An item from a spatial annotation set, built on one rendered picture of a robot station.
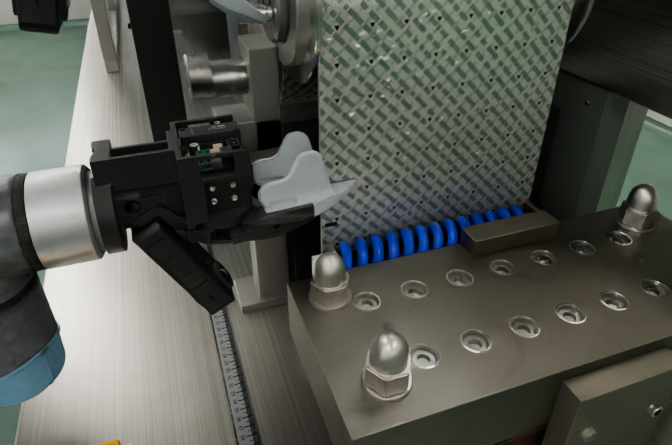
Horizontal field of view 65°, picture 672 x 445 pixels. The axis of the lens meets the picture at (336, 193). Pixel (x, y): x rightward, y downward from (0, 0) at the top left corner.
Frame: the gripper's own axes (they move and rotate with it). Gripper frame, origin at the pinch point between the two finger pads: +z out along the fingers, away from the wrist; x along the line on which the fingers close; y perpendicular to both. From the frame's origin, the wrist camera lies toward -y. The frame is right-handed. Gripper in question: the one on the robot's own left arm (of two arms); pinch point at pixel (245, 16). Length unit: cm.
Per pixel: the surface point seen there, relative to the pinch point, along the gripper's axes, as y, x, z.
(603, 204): 9, 9, 65
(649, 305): 1.8, -21.0, 34.7
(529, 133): 7.5, -4.5, 28.1
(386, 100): 1.6, -4.5, 12.5
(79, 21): -135, 552, 26
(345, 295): -12.7, -12.5, 15.8
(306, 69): -0.4, -2.5, 5.8
